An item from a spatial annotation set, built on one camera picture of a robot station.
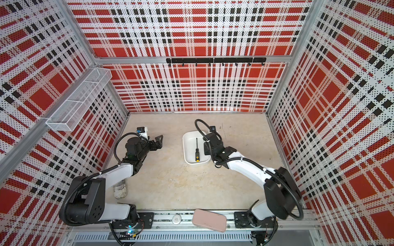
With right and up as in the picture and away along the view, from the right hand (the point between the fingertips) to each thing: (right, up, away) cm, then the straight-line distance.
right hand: (210, 144), depth 86 cm
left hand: (-32, +3, +4) cm, 33 cm away
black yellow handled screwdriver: (-8, -7, +11) cm, 15 cm away
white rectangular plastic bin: (-14, -4, +18) cm, 23 cm away
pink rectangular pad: (-1, -36, -11) cm, 38 cm away
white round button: (-17, -35, -12) cm, 41 cm away
